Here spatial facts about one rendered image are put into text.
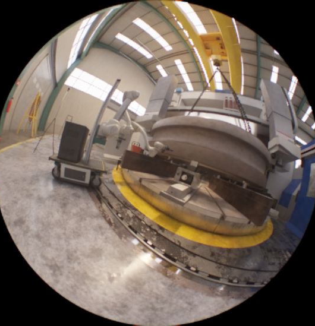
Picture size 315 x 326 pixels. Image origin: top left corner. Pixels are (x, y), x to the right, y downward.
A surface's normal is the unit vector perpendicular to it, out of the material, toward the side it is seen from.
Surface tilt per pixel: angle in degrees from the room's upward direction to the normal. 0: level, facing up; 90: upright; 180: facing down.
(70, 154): 90
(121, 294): 0
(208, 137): 90
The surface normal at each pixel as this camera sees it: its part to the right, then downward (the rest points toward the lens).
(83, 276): 0.30, -0.95
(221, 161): -0.37, -0.07
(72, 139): 0.54, 0.22
